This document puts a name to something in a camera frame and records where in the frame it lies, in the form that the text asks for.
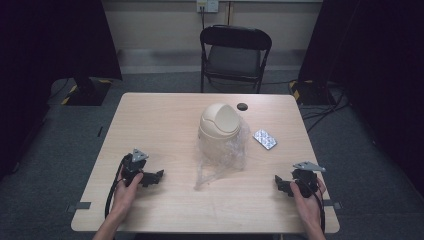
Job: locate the person's left hand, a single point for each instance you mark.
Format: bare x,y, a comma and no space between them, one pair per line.
125,195

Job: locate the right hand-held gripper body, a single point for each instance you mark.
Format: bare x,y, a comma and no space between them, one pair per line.
305,178

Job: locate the beige swing-lid trash bin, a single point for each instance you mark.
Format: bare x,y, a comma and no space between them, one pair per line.
219,122

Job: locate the grey floor tape strip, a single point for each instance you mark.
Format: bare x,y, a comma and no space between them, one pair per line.
80,206
333,205

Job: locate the dark curtain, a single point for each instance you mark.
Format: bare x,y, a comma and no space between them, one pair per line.
50,50
376,66

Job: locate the white wall socket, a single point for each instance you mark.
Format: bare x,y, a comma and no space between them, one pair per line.
207,5

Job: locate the black folding chair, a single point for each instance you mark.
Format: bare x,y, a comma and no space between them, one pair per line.
235,56

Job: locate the person's right hand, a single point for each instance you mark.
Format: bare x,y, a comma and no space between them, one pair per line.
308,205

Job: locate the silver blister pack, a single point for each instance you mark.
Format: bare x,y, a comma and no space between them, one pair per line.
264,139

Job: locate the black stand base striped tape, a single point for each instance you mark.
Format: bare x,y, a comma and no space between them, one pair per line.
310,92
87,91

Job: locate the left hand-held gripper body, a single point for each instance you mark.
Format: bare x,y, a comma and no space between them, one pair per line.
133,162

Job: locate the clear plastic bin bag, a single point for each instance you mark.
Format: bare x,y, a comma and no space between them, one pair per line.
221,156

